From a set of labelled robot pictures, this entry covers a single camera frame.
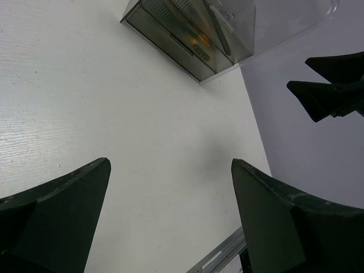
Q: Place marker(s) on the aluminium table right rail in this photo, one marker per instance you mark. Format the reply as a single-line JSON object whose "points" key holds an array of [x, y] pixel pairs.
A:
{"points": [[224, 253]]}

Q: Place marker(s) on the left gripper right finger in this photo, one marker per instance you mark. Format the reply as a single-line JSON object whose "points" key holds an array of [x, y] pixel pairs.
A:
{"points": [[288, 230]]}

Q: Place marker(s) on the clear plastic drawer organizer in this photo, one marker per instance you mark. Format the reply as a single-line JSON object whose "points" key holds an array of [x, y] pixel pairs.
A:
{"points": [[234, 32]]}

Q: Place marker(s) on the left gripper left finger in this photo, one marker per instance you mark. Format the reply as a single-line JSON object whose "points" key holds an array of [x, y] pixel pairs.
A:
{"points": [[50, 227]]}

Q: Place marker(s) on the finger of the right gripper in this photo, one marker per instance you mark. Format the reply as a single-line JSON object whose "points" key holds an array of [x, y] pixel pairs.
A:
{"points": [[322, 100], [344, 69]]}

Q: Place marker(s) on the yellow long nose pliers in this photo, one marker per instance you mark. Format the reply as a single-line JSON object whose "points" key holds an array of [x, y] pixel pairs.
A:
{"points": [[196, 43]]}

